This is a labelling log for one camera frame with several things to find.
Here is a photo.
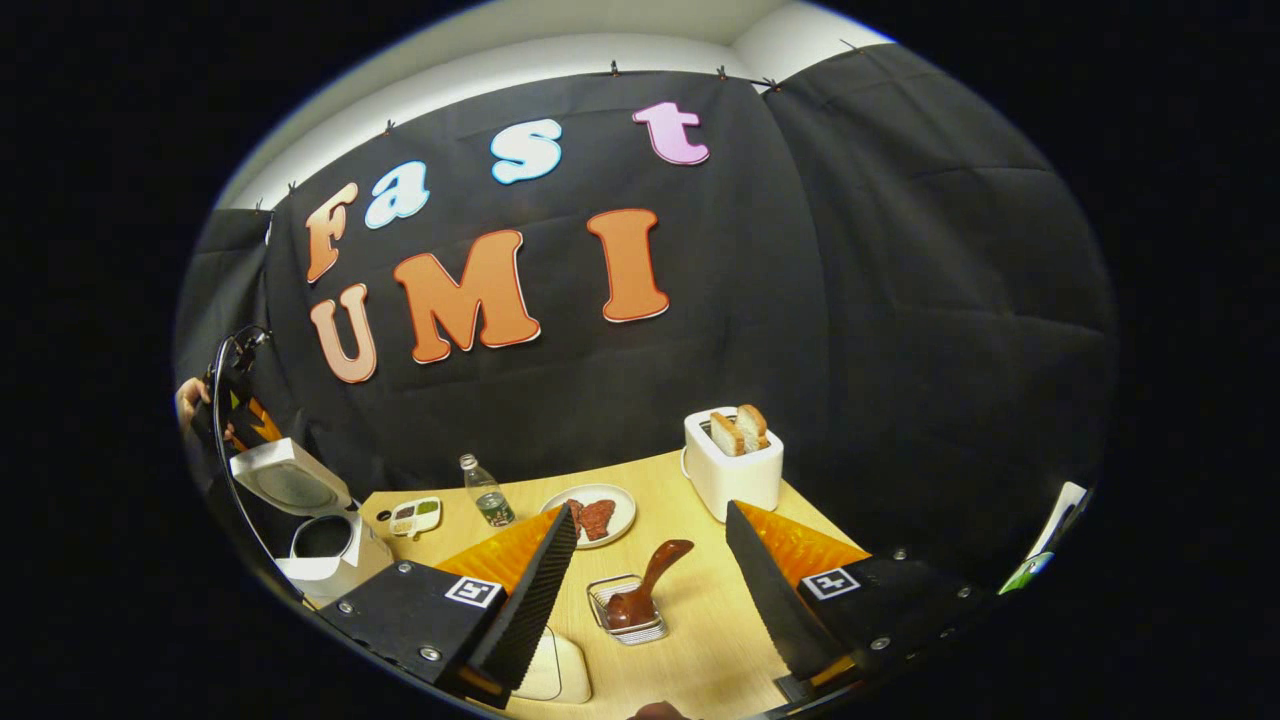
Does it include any row of backdrop clips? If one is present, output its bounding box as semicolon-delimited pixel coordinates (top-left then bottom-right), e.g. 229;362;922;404
250;38;863;213

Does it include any white toaster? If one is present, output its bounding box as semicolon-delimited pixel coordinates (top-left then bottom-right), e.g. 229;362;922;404
683;405;784;523

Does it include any white round plate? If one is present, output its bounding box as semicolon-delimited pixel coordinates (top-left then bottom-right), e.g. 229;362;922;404
540;484;637;549

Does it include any white and green card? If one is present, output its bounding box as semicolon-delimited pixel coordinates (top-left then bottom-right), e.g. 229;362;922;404
997;481;1089;596

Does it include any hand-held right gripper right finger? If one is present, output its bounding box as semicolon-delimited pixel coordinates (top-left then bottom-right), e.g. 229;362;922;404
724;500;1001;706

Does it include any white divided grain dish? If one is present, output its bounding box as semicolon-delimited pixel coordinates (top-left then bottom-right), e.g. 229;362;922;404
388;497;443;539

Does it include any brown wooden spoon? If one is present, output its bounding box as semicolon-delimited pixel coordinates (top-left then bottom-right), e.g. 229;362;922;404
605;539;695;630

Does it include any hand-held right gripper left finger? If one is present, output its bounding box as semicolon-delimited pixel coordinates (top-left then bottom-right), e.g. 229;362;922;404
318;502;581;709

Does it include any wire chopstick holder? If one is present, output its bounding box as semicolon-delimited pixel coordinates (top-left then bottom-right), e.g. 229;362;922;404
586;573;669;646

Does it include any clear plastic water bottle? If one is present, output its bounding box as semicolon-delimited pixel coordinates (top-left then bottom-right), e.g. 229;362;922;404
459;453;517;528

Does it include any white rice cooker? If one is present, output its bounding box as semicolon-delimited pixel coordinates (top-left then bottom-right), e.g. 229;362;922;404
228;437;396;601

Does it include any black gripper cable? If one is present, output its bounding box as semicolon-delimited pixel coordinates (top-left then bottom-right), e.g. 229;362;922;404
208;325;303;598

